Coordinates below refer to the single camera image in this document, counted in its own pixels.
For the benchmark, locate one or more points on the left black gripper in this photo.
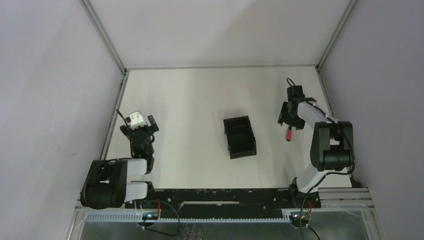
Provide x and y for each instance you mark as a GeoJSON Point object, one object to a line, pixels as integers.
{"type": "Point", "coordinates": [139, 129]}

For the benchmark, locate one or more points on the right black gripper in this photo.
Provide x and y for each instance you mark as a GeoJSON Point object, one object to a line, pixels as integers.
{"type": "Point", "coordinates": [284, 117]}

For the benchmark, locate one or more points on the red-handled screwdriver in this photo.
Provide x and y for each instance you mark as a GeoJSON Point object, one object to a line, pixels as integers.
{"type": "Point", "coordinates": [288, 135]}

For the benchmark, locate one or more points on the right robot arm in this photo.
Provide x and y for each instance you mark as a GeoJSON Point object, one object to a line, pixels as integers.
{"type": "Point", "coordinates": [331, 151]}

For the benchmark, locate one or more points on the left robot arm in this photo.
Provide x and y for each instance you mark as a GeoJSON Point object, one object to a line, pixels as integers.
{"type": "Point", "coordinates": [108, 183]}

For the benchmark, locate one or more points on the black plastic bin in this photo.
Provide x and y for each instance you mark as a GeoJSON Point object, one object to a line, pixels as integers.
{"type": "Point", "coordinates": [241, 140]}

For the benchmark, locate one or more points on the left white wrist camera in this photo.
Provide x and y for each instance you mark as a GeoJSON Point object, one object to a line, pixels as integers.
{"type": "Point", "coordinates": [136, 120]}

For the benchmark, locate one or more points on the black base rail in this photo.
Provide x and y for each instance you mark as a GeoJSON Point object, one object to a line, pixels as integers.
{"type": "Point", "coordinates": [237, 203]}

